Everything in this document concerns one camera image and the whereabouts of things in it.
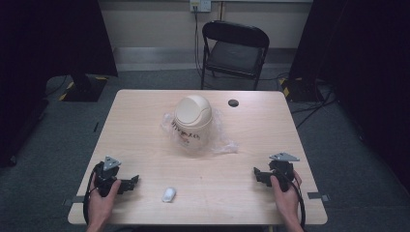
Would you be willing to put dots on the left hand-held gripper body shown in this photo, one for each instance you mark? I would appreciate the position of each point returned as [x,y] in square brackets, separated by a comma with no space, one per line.
[104,180]

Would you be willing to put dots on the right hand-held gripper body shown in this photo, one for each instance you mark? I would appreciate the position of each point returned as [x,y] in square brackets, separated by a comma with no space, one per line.
[283,170]

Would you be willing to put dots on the person's left hand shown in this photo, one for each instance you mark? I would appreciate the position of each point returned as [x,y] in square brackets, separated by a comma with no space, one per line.
[100,208]

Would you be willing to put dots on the person's right hand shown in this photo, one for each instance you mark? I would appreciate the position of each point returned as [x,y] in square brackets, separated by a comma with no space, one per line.
[288,204]

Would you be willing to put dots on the grey tape strip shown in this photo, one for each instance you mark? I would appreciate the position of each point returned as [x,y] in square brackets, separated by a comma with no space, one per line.
[75,199]
[317,196]

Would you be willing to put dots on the crumpled white tissue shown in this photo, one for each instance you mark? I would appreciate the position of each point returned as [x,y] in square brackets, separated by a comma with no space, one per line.
[169,194]

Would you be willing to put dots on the clear plastic bag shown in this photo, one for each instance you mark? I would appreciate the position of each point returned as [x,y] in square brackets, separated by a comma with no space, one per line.
[222,138]

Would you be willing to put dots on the black stand base striped tape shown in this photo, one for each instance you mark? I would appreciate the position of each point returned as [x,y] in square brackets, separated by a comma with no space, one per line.
[85,92]
[299,92]

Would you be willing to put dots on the cream swing-lid trash can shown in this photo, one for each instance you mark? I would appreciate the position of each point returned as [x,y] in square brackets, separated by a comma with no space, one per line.
[193,112]

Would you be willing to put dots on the black folding chair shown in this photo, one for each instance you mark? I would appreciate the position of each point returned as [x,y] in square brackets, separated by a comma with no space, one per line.
[235,54]

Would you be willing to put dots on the black curtain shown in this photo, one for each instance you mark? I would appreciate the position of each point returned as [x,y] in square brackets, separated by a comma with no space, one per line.
[370,64]
[48,35]

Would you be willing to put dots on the white wall socket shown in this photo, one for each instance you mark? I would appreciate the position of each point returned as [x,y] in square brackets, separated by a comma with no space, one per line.
[200,5]

